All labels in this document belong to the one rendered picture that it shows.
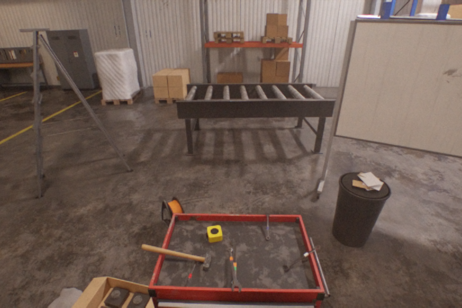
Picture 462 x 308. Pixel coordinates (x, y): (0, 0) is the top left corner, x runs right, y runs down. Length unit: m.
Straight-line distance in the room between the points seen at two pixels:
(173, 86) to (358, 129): 5.01
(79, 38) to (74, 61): 0.75
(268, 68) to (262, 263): 6.76
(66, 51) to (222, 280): 9.12
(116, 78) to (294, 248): 6.55
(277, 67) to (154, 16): 4.15
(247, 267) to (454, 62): 2.54
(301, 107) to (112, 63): 5.00
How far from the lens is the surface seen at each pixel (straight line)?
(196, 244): 1.35
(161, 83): 6.95
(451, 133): 3.19
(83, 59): 9.47
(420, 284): 2.76
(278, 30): 7.57
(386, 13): 6.92
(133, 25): 9.04
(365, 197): 2.35
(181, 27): 8.78
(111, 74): 7.27
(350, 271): 2.57
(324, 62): 9.12
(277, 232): 1.41
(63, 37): 9.68
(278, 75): 7.70
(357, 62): 2.91
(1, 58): 11.79
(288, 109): 3.92
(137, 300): 2.10
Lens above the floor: 1.90
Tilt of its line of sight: 28 degrees down
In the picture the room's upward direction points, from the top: straight up
